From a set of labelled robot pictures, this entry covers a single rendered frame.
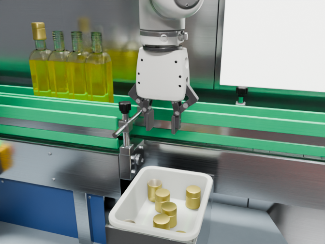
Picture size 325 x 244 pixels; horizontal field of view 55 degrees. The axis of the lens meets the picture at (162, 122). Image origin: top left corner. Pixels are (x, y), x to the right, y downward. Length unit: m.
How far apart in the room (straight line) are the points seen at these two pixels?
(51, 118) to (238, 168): 0.48
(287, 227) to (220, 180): 0.40
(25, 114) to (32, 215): 0.32
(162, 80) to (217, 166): 0.30
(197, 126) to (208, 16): 0.30
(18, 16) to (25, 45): 0.09
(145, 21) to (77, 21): 0.48
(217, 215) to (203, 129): 0.36
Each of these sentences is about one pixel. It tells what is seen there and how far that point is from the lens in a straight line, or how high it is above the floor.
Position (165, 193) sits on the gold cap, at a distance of 0.72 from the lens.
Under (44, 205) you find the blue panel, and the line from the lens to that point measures 0.99.
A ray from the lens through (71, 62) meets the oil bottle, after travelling 0.88.
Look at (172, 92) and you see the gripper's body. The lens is 0.60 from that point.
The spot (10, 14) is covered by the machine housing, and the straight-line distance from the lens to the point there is 1.21.
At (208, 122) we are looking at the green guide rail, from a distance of 0.78.
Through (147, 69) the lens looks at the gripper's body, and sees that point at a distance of 0.60.
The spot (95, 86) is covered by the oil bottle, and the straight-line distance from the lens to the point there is 0.86.
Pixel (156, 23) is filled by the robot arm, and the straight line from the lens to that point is 0.57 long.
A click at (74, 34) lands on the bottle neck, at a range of 0.88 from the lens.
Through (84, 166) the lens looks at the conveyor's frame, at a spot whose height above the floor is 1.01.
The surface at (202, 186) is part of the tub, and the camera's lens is 0.76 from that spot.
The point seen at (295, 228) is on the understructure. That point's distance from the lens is 1.15.
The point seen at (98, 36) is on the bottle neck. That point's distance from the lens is 0.85.
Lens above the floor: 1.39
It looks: 21 degrees down
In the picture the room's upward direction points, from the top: straight up
